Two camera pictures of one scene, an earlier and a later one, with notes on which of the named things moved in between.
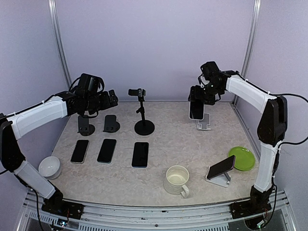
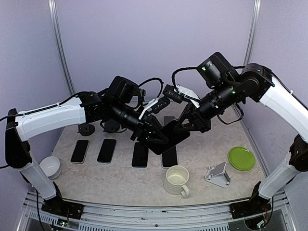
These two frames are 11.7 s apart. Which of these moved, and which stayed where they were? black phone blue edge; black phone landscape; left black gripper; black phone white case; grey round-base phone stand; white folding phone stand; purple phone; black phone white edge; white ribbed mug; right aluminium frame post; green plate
Moved: purple phone; left black gripper; black phone white case
Stayed: black phone blue edge; white folding phone stand; black phone landscape; grey round-base phone stand; white ribbed mug; right aluminium frame post; green plate; black phone white edge
